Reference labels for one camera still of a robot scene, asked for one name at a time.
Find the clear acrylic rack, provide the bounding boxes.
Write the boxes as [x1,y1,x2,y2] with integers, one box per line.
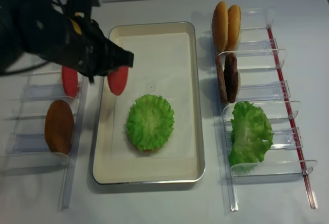
[1,64,88,209]
[207,8,318,212]

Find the clear acrylic right rack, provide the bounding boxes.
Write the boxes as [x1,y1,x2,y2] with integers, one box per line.
[207,8,318,212]

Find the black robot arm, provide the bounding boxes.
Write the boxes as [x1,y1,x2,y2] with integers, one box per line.
[1,0,134,81]

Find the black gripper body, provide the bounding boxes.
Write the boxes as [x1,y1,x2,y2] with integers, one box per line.
[61,21,116,78]

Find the bread slice under lettuce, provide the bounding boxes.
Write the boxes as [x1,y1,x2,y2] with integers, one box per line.
[133,145,161,153]

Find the burger bun half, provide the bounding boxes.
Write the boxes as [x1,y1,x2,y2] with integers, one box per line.
[225,5,241,51]
[212,1,228,52]

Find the white paper tray liner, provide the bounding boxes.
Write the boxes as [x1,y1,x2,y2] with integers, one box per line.
[112,33,195,159]

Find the left brown meat patty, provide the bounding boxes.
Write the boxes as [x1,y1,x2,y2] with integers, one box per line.
[215,55,228,104]

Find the right dark meat patty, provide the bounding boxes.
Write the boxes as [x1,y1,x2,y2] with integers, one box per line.
[224,53,239,103]

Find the yellow cheese slices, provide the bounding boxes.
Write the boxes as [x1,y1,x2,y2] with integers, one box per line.
[70,12,83,35]

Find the green lettuce leaf on tray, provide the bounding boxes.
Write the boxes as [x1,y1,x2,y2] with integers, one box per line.
[126,94,174,150]

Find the cream metal tray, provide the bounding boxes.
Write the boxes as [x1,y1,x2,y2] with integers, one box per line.
[92,22,205,185]

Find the clear acrylic left rack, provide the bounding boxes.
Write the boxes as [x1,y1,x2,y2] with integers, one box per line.
[1,64,88,209]

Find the red tomato slice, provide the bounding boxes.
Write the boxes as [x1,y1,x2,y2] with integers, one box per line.
[107,66,129,96]
[61,66,78,98]

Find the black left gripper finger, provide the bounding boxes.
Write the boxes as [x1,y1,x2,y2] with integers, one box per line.
[107,44,134,68]

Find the green lettuce leaf in rack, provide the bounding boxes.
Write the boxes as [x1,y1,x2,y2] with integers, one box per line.
[229,101,273,166]

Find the left burger bun half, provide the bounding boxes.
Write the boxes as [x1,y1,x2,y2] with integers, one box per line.
[212,1,228,52]

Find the right burger bun half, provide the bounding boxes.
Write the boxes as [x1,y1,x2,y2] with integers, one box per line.
[225,5,241,51]

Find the brown toasted bread slice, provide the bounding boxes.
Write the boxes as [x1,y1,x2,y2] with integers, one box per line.
[44,100,75,155]

